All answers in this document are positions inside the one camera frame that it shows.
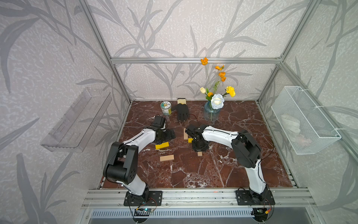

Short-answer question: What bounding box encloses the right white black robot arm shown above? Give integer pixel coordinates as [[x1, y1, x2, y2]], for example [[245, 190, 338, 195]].
[[185, 125, 267, 195]]

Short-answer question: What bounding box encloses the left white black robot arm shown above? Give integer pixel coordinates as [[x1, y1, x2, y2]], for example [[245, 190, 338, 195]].
[[103, 128, 176, 196]]

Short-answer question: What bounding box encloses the black glove on stand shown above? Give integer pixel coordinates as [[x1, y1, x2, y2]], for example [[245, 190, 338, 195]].
[[172, 98, 190, 121]]

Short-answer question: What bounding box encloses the aluminium front rail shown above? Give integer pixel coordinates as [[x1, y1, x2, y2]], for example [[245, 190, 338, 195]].
[[81, 188, 317, 209]]

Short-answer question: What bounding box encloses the clear acrylic wall shelf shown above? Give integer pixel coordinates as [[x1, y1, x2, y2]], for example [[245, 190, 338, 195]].
[[40, 87, 112, 153]]

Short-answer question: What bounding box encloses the white wire basket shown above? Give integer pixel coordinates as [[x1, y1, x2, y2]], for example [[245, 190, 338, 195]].
[[271, 86, 341, 155]]

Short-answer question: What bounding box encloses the white cloth in basket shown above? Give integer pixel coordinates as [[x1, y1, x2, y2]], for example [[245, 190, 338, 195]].
[[281, 113, 312, 147]]

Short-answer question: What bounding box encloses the green tin can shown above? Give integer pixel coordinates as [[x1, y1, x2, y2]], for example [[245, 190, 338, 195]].
[[160, 101, 172, 116]]

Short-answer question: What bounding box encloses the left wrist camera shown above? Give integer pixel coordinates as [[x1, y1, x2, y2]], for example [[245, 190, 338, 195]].
[[151, 115, 166, 129]]

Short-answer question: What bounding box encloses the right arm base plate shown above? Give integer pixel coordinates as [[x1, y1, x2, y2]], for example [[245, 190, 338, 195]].
[[235, 188, 276, 206]]

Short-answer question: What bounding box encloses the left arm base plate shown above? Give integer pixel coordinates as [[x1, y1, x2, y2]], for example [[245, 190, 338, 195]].
[[124, 190, 163, 207]]

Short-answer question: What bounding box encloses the glass vase with flowers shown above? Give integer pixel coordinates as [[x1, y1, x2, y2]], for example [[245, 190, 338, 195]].
[[200, 57, 236, 122]]

